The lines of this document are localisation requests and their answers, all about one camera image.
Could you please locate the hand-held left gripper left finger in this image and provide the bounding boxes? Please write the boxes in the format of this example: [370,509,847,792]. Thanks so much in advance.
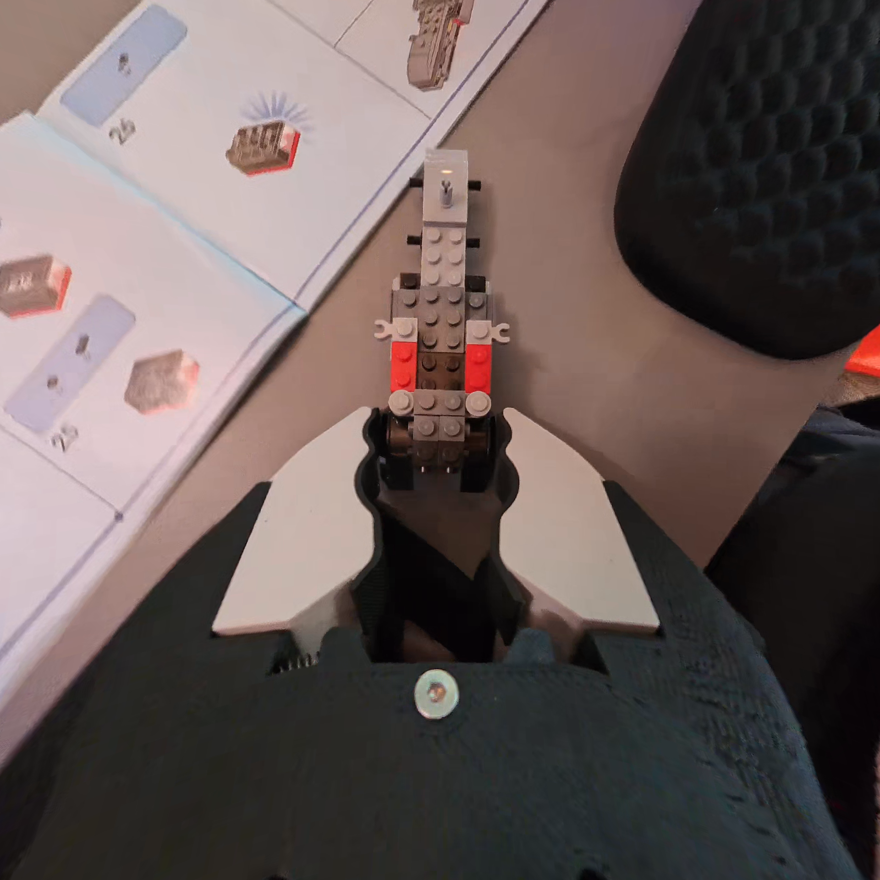
[212,406,407,662]

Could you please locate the person's leg dark trousers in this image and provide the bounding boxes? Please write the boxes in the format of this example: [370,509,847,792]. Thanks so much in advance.
[704,406,880,880]

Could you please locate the black mesh cushion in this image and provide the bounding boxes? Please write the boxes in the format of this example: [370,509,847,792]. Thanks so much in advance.
[614,0,880,360]

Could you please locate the orange plastic object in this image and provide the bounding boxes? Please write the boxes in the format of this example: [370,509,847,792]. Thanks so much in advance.
[849,326,880,378]

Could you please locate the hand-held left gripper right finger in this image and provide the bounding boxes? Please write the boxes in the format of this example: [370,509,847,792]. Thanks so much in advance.
[489,407,662,662]

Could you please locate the step-page instruction booklet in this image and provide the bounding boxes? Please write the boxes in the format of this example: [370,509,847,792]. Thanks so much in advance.
[0,0,551,682]

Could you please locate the toy brick truck model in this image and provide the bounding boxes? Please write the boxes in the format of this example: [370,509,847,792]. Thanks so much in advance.
[374,148,511,492]

